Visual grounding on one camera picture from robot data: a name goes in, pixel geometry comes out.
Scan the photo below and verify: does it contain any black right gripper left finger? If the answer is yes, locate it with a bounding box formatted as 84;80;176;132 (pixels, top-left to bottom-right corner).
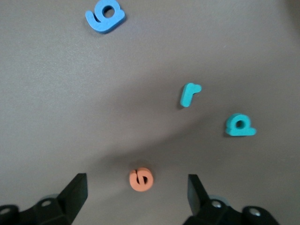
0;172;89;225

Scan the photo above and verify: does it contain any brown table cover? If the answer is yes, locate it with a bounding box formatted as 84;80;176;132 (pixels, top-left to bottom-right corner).
0;0;300;225

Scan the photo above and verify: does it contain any blue foam letter g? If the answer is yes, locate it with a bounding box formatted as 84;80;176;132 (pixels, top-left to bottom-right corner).
84;0;126;34

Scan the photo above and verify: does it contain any orange foam letter e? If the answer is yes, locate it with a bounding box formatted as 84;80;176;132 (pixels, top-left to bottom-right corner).
129;167;154;192

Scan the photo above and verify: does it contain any teal foam letter d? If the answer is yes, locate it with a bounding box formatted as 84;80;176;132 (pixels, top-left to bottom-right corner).
225;113;257;137

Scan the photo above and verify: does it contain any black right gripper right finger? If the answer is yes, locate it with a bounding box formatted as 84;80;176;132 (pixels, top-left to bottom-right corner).
182;173;282;225

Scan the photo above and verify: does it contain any teal foam letter r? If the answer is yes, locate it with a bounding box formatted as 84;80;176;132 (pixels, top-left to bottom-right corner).
180;82;203;109

